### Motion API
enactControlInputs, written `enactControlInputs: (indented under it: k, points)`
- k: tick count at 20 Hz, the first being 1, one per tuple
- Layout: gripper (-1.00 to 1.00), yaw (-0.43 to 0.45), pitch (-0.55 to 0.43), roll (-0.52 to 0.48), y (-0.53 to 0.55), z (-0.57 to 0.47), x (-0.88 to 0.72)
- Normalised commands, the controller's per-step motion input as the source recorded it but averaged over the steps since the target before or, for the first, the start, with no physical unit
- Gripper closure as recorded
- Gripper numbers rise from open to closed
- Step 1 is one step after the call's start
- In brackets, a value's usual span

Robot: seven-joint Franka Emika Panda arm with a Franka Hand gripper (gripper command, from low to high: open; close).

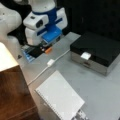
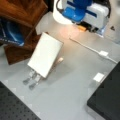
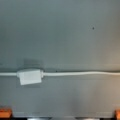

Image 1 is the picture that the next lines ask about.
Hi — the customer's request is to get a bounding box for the white blue gripper body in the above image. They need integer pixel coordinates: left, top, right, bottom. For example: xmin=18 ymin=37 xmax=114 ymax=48
xmin=23 ymin=8 xmax=67 ymax=46

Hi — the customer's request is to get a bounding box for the black drawer box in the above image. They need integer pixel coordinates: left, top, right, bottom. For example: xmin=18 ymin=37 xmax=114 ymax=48
xmin=70 ymin=32 xmax=120 ymax=75

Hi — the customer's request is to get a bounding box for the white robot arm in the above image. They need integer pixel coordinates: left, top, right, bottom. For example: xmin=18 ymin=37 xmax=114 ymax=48
xmin=23 ymin=0 xmax=68 ymax=46

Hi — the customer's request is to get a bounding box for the white second robot base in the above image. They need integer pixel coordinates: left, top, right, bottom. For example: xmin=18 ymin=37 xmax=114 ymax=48
xmin=0 ymin=3 xmax=24 ymax=61

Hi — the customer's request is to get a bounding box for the white lamp shade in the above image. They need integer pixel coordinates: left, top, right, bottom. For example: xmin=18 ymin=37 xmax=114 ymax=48
xmin=0 ymin=42 xmax=18 ymax=72

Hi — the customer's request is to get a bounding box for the white tilted panel board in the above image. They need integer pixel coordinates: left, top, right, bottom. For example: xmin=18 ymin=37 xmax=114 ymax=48
xmin=35 ymin=71 xmax=85 ymax=120

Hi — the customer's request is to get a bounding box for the white cable with connector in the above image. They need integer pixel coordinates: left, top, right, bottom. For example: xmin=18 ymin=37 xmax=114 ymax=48
xmin=27 ymin=49 xmax=72 ymax=87

